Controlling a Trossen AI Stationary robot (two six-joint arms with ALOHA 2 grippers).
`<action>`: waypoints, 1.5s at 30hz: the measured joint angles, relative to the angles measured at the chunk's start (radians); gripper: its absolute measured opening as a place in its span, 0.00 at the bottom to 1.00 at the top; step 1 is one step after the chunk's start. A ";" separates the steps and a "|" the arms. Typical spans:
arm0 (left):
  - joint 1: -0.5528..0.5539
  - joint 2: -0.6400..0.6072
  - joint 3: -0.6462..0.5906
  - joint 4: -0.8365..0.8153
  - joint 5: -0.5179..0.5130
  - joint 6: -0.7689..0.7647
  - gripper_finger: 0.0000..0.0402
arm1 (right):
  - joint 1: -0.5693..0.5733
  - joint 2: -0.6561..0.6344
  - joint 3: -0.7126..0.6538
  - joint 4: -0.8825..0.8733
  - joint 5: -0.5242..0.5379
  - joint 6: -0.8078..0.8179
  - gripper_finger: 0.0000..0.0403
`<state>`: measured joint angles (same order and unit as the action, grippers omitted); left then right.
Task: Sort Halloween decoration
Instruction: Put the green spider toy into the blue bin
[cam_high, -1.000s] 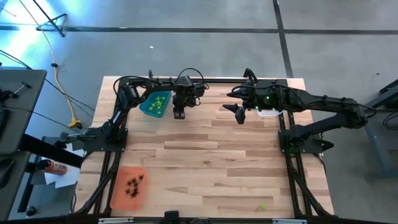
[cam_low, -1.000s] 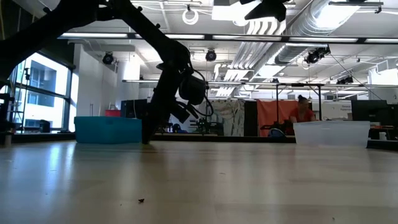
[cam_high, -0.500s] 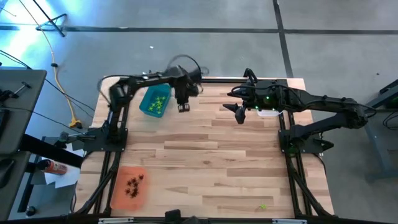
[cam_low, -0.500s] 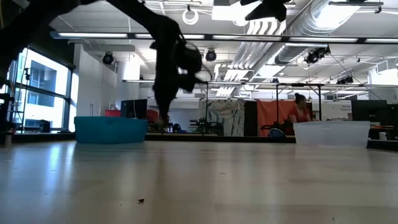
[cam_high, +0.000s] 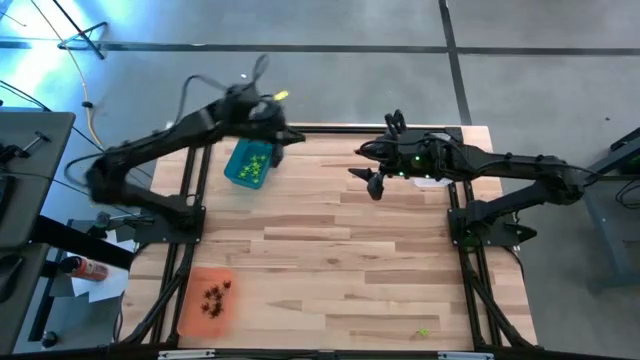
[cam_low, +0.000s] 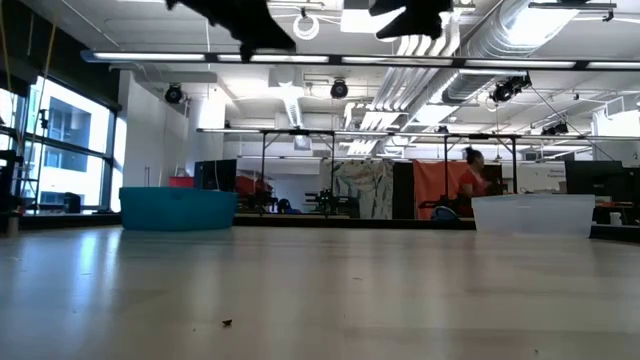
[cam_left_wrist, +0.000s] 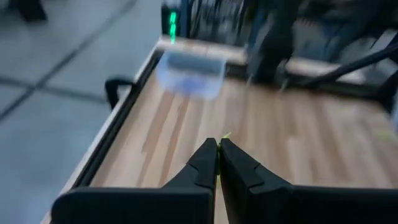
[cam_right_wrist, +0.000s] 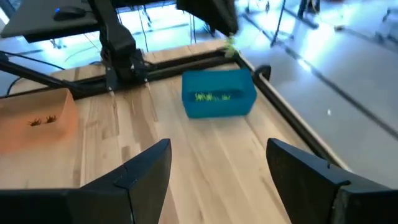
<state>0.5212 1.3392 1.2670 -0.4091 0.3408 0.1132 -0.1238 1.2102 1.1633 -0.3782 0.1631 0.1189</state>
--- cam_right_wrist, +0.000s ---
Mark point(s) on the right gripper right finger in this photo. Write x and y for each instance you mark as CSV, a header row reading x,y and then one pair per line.
x,y
311,193

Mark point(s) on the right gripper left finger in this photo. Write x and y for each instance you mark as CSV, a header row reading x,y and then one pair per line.
x,y
124,196

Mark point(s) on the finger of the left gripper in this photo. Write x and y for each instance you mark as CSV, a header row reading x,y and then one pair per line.
x,y
208,19
230,23

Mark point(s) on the green plastic spider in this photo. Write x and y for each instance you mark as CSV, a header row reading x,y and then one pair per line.
x,y
210,97
200,97
225,97
230,46

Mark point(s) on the teal plastic bin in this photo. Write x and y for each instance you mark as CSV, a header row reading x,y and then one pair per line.
x,y
217,105

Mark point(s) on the black plastic spider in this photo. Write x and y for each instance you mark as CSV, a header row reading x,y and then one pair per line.
x,y
51,119
35,122

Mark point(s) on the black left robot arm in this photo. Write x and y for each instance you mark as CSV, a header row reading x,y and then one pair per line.
x,y
118,40

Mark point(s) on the black tripod stand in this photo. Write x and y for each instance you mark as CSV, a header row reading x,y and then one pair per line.
x,y
278,21

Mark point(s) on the black table clamp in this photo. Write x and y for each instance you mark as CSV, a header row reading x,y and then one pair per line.
x,y
262,71

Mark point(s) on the small white scrap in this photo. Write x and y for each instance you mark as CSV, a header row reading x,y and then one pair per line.
x,y
329,112

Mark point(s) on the orange plastic bin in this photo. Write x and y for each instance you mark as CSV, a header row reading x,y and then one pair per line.
x,y
31,105

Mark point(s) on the black computer mouse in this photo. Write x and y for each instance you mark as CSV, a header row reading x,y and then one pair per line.
x,y
68,13

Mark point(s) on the black diagonal support bar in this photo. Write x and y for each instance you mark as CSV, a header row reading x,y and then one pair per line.
x,y
37,76

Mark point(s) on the grey side table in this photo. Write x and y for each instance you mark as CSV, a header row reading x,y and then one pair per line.
x,y
34,18

